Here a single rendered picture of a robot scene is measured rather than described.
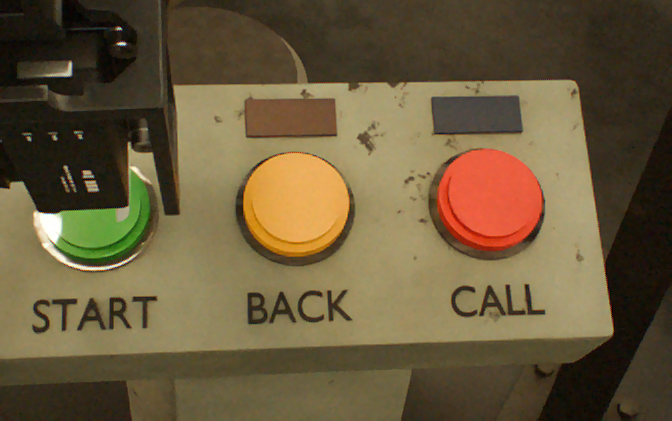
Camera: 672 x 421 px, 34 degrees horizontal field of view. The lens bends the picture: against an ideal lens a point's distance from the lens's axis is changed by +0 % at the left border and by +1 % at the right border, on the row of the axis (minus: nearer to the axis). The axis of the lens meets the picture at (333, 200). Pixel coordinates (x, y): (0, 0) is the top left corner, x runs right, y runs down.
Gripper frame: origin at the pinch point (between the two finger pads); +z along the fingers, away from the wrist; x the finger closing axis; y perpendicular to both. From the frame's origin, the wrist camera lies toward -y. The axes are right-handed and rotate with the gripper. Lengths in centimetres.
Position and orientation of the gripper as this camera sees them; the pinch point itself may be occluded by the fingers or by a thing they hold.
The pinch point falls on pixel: (66, 84)
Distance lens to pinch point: 33.1
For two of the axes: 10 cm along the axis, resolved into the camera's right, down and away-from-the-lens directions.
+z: -0.8, 3.4, 9.4
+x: 9.9, -0.4, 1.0
